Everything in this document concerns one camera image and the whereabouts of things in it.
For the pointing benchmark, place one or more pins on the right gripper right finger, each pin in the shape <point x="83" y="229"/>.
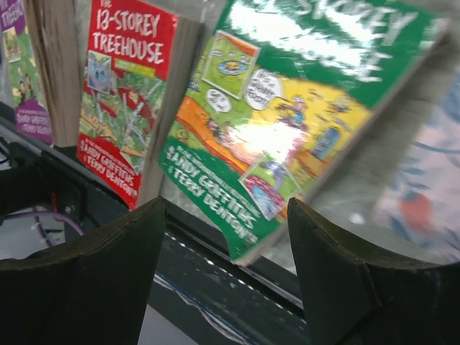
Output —
<point x="355" y="292"/>

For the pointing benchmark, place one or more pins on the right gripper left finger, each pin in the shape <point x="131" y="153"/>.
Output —
<point x="91" y="290"/>

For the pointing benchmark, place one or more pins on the green 104-Storey Treehouse book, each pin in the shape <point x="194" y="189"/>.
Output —
<point x="282" y="91"/>

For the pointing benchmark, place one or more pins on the pink floral book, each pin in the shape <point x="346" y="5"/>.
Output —
<point x="421" y="203"/>

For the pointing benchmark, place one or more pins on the purple 117-Storey Treehouse book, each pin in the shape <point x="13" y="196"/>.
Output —
<point x="41" y="55"/>

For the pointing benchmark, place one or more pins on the red 13-Storey Treehouse book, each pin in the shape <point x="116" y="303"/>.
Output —
<point x="138" y="65"/>

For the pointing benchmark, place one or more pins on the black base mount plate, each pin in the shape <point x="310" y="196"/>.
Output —
<point x="198" y="296"/>

